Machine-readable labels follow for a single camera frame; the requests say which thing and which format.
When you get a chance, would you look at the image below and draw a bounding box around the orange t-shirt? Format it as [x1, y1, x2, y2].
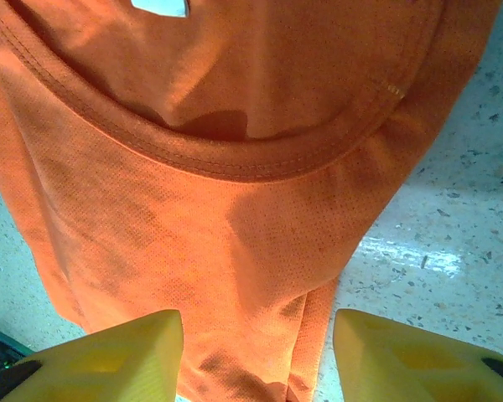
[0, 0, 503, 402]

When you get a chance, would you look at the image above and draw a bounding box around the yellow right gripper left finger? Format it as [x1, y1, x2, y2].
[12, 309, 184, 402]

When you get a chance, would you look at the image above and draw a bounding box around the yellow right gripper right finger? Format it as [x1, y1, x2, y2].
[333, 308, 503, 402]

